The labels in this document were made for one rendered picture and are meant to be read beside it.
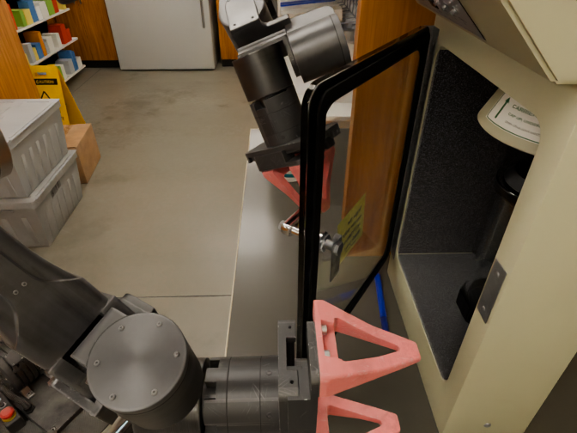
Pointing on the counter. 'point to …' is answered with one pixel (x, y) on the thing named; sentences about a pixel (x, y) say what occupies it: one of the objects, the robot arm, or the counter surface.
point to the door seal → (324, 151)
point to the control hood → (530, 33)
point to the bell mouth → (510, 123)
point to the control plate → (455, 15)
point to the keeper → (491, 290)
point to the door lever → (290, 227)
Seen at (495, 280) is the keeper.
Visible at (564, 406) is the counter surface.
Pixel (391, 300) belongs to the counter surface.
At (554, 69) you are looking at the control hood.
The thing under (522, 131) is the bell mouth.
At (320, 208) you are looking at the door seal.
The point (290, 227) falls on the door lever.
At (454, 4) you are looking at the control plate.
